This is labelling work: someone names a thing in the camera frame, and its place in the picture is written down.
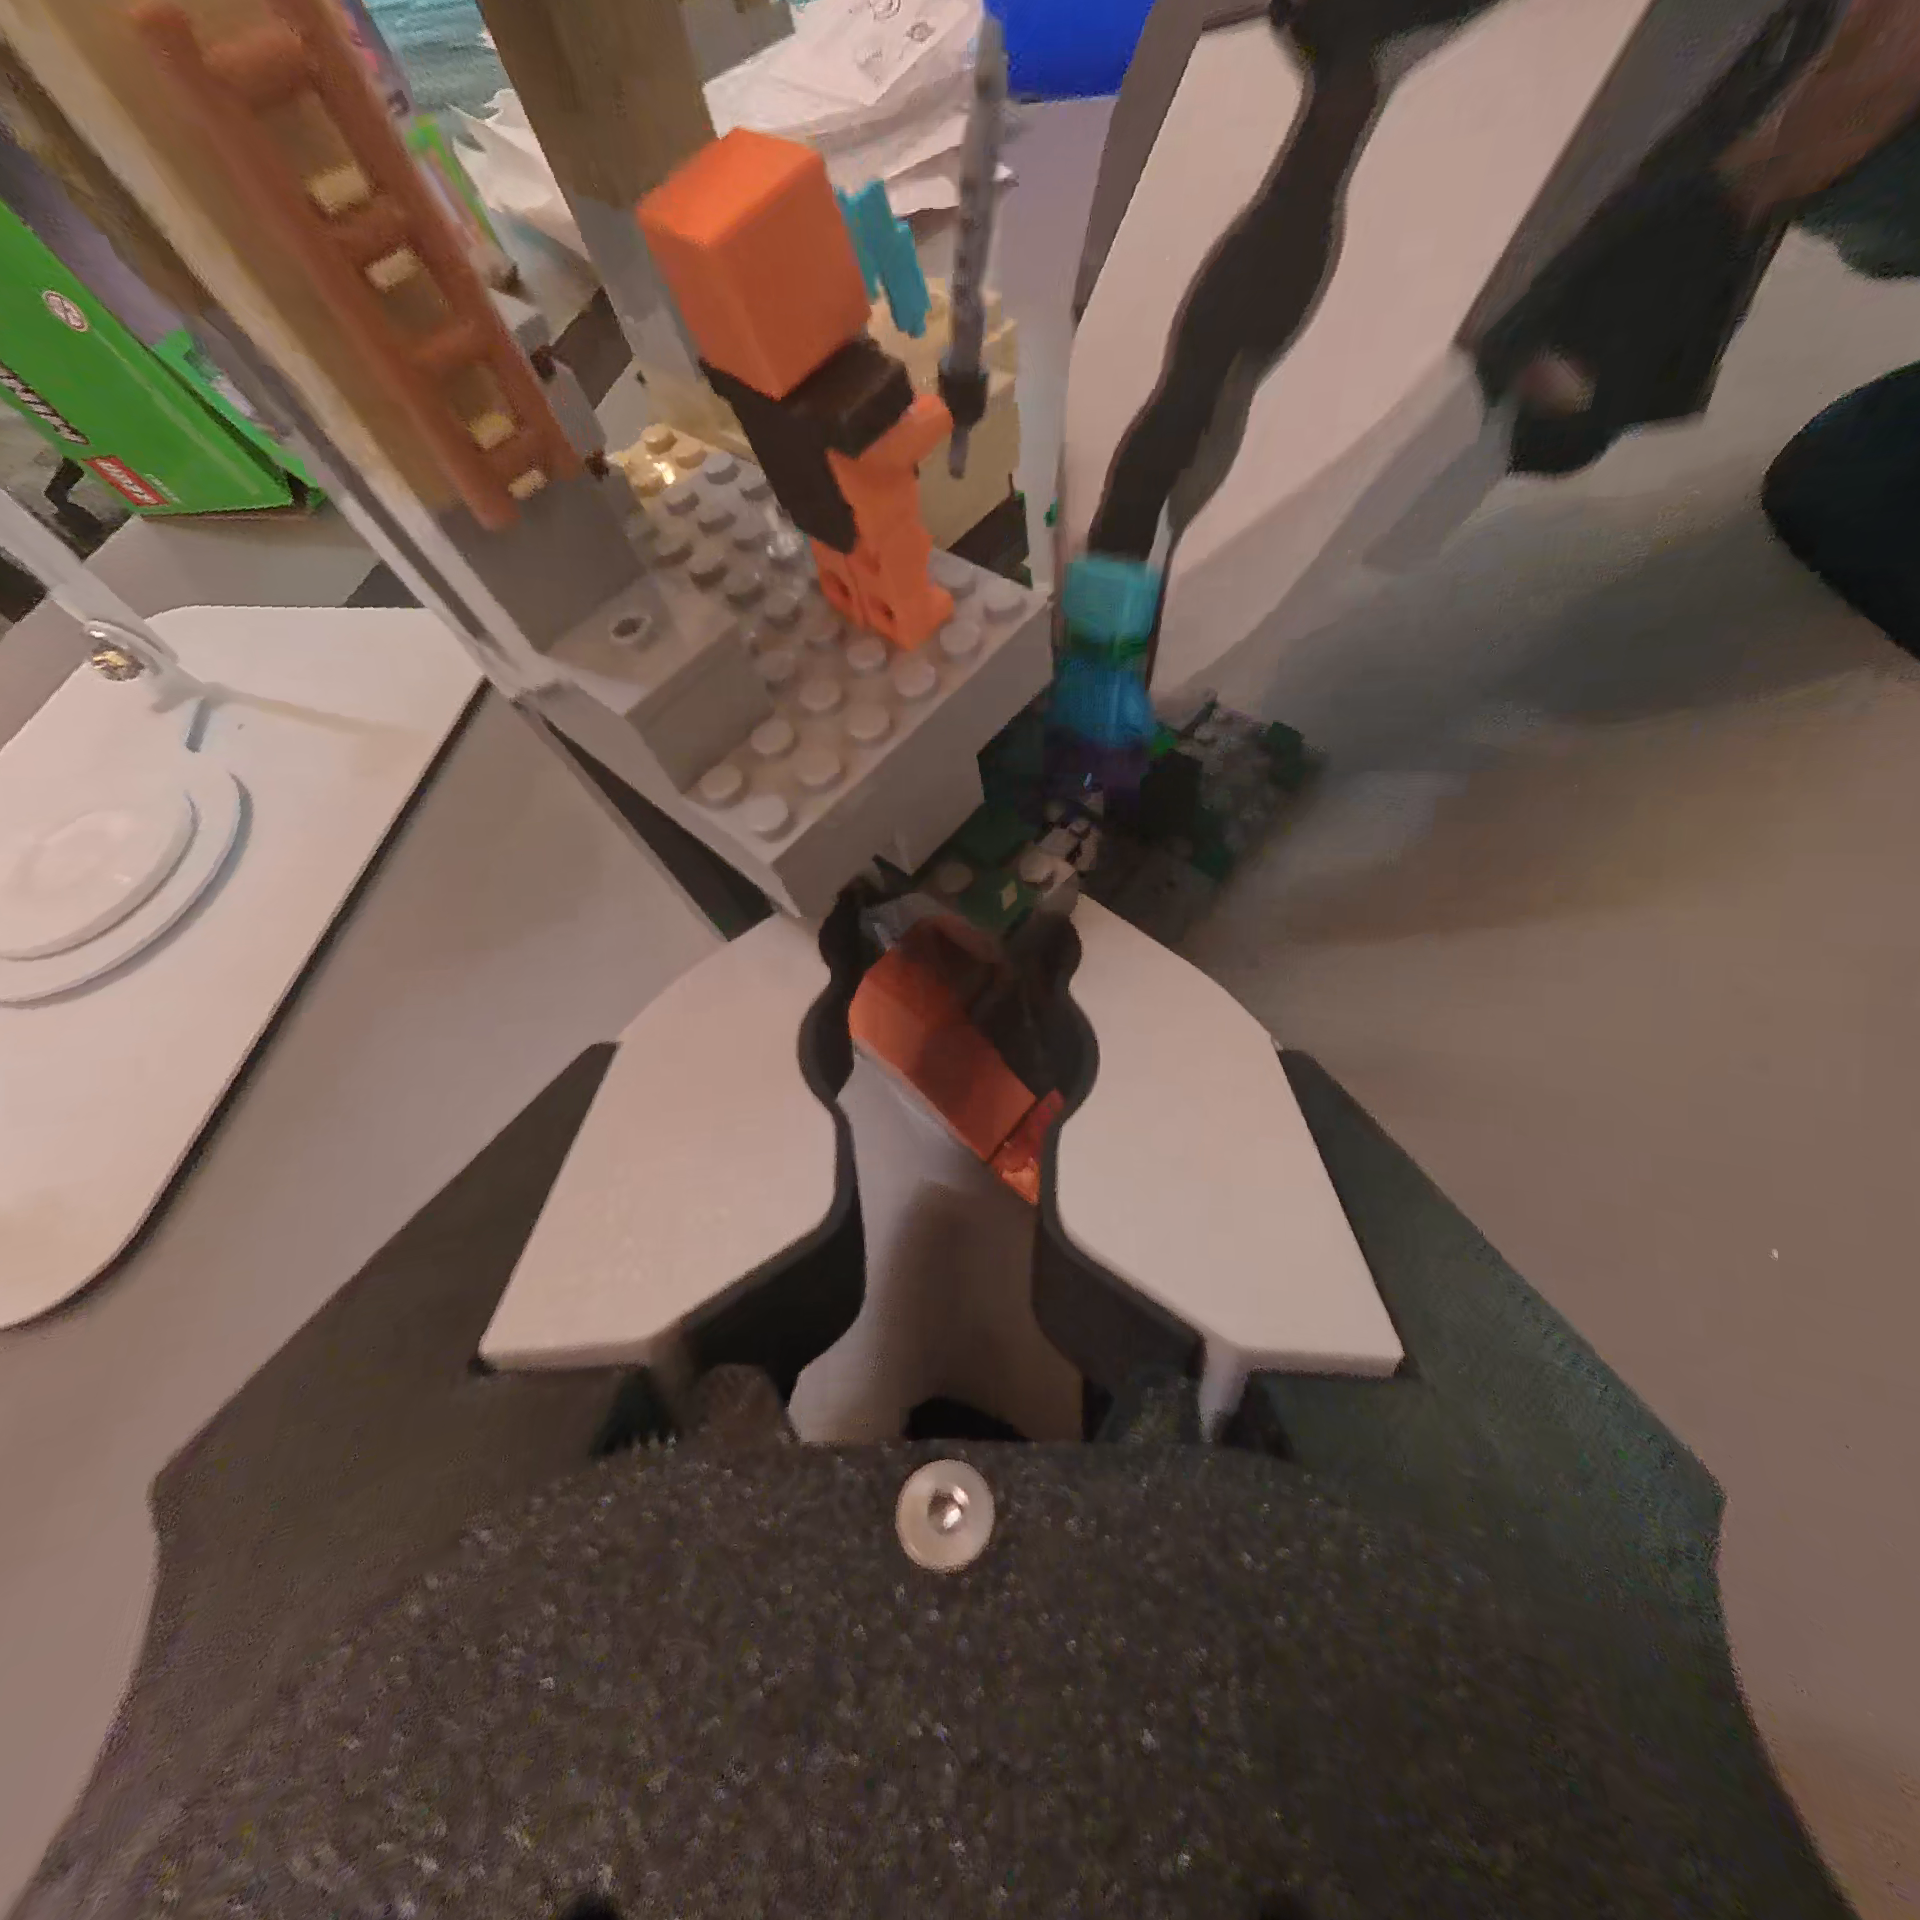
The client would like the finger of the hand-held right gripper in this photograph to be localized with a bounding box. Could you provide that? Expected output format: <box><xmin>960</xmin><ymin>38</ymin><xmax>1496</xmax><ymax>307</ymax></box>
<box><xmin>1064</xmin><ymin>0</ymin><xmax>1316</xmax><ymax>562</ymax></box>
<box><xmin>1158</xmin><ymin>0</ymin><xmax>1654</xmax><ymax>704</ymax></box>

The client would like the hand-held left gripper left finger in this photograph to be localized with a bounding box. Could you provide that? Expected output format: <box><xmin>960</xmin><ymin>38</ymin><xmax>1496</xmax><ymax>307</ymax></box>
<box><xmin>478</xmin><ymin>915</ymin><xmax>873</xmax><ymax>1374</ymax></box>

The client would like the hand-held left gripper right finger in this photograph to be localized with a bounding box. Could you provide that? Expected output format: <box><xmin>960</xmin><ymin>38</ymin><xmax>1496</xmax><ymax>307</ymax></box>
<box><xmin>1035</xmin><ymin>898</ymin><xmax>1411</xmax><ymax>1443</ymax></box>

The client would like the teal toy figure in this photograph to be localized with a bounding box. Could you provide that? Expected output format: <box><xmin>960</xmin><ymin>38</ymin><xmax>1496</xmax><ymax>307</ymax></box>
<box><xmin>1045</xmin><ymin>553</ymin><xmax>1169</xmax><ymax>803</ymax></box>

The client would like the toy brick cave model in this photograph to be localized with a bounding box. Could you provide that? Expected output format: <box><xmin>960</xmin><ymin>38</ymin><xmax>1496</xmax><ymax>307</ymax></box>
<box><xmin>0</xmin><ymin>0</ymin><xmax>1323</xmax><ymax>1205</ymax></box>

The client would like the grey desk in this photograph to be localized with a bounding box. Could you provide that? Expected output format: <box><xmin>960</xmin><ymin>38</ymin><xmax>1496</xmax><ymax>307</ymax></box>
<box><xmin>0</xmin><ymin>91</ymin><xmax>1920</xmax><ymax>1920</ymax></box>

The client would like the person's right hand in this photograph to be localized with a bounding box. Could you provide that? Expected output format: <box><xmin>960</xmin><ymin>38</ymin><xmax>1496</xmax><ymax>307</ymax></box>
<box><xmin>1719</xmin><ymin>0</ymin><xmax>1920</xmax><ymax>228</ymax></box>

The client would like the blue bin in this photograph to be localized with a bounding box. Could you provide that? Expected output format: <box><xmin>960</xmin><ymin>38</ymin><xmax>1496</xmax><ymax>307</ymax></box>
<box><xmin>981</xmin><ymin>0</ymin><xmax>1158</xmax><ymax>101</ymax></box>

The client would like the grey toy sword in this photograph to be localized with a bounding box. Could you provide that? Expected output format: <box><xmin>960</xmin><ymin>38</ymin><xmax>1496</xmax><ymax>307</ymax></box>
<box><xmin>933</xmin><ymin>13</ymin><xmax>1017</xmax><ymax>485</ymax></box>

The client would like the cyan toy pickaxe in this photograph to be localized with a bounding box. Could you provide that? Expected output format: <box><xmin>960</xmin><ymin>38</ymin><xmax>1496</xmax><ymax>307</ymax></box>
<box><xmin>831</xmin><ymin>178</ymin><xmax>941</xmax><ymax>343</ymax></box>

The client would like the black rounded object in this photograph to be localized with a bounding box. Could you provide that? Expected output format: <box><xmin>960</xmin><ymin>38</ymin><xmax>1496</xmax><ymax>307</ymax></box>
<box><xmin>1762</xmin><ymin>367</ymin><xmax>1920</xmax><ymax>667</ymax></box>

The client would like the pile of white plastic bags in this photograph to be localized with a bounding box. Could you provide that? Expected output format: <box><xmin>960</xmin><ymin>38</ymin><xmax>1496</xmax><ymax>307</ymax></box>
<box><xmin>449</xmin><ymin>0</ymin><xmax>1143</xmax><ymax>302</ymax></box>

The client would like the orange toy minifigure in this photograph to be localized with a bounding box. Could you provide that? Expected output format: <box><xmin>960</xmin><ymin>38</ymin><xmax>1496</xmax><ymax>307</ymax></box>
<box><xmin>634</xmin><ymin>129</ymin><xmax>992</xmax><ymax>649</ymax></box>

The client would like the brown toy ladder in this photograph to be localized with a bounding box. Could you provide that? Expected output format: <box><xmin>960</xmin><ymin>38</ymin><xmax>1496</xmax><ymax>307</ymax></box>
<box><xmin>127</xmin><ymin>0</ymin><xmax>592</xmax><ymax>528</ymax></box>

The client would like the green toy box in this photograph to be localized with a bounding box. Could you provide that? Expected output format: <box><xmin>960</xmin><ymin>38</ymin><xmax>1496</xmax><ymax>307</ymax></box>
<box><xmin>0</xmin><ymin>198</ymin><xmax>331</xmax><ymax>524</ymax></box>

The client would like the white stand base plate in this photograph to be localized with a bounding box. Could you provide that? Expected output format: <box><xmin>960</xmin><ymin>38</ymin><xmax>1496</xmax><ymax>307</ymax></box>
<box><xmin>0</xmin><ymin>488</ymin><xmax>490</xmax><ymax>1336</ymax></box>

